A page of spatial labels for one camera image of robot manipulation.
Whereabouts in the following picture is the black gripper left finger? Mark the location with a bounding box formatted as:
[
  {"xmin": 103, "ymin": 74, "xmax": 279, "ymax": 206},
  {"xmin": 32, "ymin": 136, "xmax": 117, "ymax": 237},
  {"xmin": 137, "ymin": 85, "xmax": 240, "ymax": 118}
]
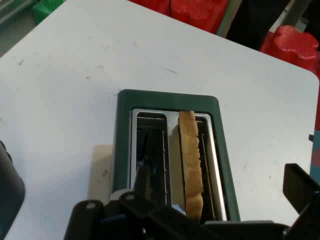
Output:
[{"xmin": 63, "ymin": 162, "xmax": 208, "ymax": 240}]

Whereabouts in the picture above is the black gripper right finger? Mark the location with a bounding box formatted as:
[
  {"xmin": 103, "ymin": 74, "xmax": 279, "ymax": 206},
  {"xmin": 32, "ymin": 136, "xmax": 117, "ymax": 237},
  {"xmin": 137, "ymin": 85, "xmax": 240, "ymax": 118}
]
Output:
[{"xmin": 203, "ymin": 163, "xmax": 320, "ymax": 240}]

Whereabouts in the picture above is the teal floor mat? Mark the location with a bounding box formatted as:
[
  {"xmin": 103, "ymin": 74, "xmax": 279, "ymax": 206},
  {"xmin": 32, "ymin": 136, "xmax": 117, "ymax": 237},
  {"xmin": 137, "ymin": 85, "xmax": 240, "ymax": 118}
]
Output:
[{"xmin": 311, "ymin": 143, "xmax": 320, "ymax": 176}]

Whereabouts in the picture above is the toasted bread slice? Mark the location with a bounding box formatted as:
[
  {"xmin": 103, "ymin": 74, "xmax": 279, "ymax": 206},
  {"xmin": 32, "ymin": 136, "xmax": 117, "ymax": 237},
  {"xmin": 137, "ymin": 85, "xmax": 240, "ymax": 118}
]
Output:
[{"xmin": 177, "ymin": 110, "xmax": 205, "ymax": 221}]

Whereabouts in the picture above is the dark green two-slot toaster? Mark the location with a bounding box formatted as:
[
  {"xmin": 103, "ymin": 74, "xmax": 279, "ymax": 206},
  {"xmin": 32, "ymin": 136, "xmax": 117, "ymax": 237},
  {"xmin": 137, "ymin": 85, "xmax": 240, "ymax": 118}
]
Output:
[{"xmin": 108, "ymin": 88, "xmax": 242, "ymax": 223}]

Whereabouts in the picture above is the black coffee machine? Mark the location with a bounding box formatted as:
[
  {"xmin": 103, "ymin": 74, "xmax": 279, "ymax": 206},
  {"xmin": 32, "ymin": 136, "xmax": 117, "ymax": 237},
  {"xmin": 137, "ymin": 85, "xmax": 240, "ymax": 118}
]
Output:
[{"xmin": 0, "ymin": 139, "xmax": 26, "ymax": 240}]

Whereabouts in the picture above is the large red foam block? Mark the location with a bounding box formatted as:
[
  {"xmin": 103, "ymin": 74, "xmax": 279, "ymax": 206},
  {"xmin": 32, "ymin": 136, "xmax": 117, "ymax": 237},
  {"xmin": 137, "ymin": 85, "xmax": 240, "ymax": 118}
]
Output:
[{"xmin": 128, "ymin": 0, "xmax": 230, "ymax": 34}]

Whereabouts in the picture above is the green foam block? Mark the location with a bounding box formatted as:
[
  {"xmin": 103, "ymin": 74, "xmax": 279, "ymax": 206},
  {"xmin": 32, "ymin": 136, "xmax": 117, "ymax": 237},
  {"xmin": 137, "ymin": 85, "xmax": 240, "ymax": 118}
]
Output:
[{"xmin": 32, "ymin": 0, "xmax": 66, "ymax": 25}]

